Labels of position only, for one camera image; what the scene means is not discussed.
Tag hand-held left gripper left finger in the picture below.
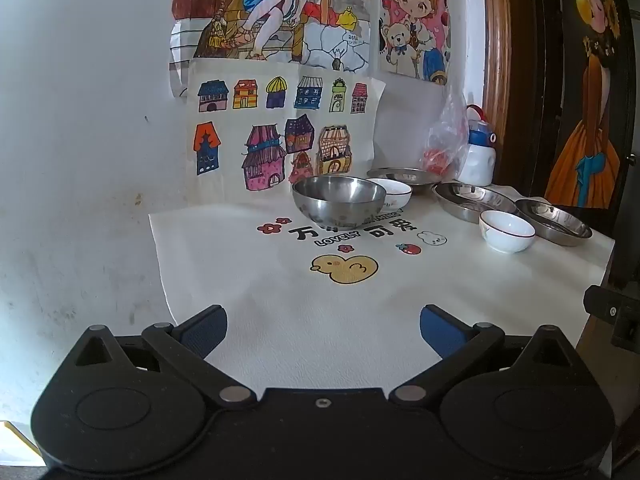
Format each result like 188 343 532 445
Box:
67 305 254 408

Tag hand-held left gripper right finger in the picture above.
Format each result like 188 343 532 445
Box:
390 304 576 408

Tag steel plate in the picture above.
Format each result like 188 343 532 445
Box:
366 167 444 194
514 198 594 247
432 182 519 225

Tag white bowl with red rim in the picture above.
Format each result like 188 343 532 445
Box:
367 178 413 211
478 210 537 255

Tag large steel bowl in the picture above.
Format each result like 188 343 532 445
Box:
292 175 388 229

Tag white printed tablecloth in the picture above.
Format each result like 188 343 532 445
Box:
148 182 616 397

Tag white water bottle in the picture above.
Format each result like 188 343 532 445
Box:
457 104 499 187

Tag clear plastic bag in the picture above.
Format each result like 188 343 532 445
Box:
421 84 472 182

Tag orange dress painting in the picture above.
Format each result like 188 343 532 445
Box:
543 0 624 210

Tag houses drawing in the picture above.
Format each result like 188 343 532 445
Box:
184 57 387 207

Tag dark door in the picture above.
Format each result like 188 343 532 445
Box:
529 0 640 288

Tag child with teddy bear drawing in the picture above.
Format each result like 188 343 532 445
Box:
377 0 452 87

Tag boy with fan drawing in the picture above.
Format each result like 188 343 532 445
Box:
167 0 374 100

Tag wooden door frame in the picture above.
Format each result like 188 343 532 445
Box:
480 0 547 197

